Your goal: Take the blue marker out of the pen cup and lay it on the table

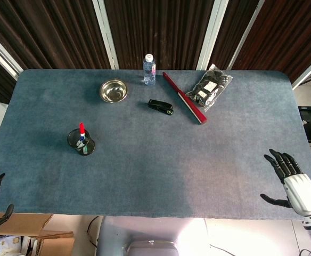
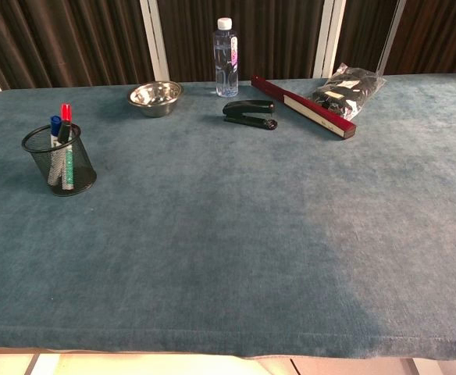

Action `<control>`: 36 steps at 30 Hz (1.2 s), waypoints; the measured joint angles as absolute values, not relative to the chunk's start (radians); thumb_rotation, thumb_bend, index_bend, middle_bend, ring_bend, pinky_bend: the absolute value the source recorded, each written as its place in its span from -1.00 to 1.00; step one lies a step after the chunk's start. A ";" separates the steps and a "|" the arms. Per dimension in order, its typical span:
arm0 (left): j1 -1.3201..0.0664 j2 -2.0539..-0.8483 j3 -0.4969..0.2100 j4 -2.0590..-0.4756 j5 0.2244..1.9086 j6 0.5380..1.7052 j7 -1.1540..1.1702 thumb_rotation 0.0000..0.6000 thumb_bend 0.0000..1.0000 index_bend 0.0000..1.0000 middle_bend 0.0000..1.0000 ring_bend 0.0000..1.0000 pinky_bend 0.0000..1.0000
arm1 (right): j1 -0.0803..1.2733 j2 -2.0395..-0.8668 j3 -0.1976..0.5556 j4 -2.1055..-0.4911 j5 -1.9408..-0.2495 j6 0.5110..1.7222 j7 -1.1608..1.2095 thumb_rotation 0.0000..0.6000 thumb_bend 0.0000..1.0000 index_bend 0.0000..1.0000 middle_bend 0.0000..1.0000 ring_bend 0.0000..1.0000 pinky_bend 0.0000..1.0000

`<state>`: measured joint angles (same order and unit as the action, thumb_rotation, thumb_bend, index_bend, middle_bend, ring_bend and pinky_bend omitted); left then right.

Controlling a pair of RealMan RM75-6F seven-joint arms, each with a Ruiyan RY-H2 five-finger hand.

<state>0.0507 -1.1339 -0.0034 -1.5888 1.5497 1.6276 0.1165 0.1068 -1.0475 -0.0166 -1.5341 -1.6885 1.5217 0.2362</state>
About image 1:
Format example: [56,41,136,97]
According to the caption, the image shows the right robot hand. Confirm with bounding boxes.
[260,148,311,216]

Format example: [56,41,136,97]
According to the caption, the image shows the black mesh pen holder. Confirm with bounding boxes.
[67,128,96,157]

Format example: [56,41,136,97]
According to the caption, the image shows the cardboard box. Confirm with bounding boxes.
[0,213,75,256]

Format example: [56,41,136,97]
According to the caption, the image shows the plastic bag of black items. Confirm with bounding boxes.
[185,63,233,108]

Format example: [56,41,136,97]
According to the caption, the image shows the red flat ruler box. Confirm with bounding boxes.
[162,71,208,125]

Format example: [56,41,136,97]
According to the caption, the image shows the blue table cloth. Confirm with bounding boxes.
[0,68,311,221]

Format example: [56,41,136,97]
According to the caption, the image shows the grey robot torso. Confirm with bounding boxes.
[95,215,208,256]

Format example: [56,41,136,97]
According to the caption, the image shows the black stapler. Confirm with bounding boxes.
[147,99,175,116]

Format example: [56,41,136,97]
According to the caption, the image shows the steel bowl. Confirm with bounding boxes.
[100,78,129,103]

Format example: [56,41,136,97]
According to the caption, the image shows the clear water bottle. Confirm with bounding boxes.
[142,53,156,86]

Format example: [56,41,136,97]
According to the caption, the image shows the brown curtain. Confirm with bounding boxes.
[0,0,311,105]

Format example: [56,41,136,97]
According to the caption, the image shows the black floor cable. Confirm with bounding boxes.
[87,215,103,248]

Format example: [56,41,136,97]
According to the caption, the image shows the white frame post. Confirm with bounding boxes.
[93,0,119,70]
[197,0,230,71]
[230,0,265,70]
[291,50,311,90]
[0,26,24,81]

